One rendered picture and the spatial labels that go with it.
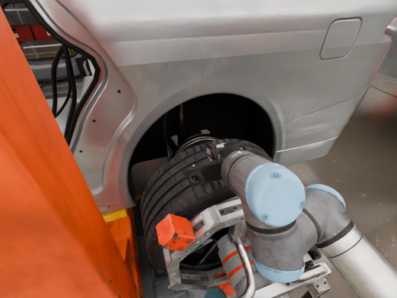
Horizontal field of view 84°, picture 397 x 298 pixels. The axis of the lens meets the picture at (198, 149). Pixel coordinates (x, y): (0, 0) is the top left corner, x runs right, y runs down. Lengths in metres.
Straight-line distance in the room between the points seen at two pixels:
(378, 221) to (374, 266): 2.00
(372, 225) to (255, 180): 2.16
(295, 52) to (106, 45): 0.70
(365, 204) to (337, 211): 2.08
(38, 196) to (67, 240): 0.11
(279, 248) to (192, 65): 0.63
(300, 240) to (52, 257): 0.42
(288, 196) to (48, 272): 0.42
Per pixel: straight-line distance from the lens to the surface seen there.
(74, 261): 0.48
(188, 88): 0.85
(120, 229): 1.25
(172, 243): 0.70
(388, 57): 3.15
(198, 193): 0.71
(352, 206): 2.53
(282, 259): 0.44
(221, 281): 1.15
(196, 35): 0.81
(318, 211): 0.50
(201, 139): 1.14
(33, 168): 0.34
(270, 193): 0.35
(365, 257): 0.55
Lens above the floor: 1.71
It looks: 40 degrees down
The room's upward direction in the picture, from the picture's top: straight up
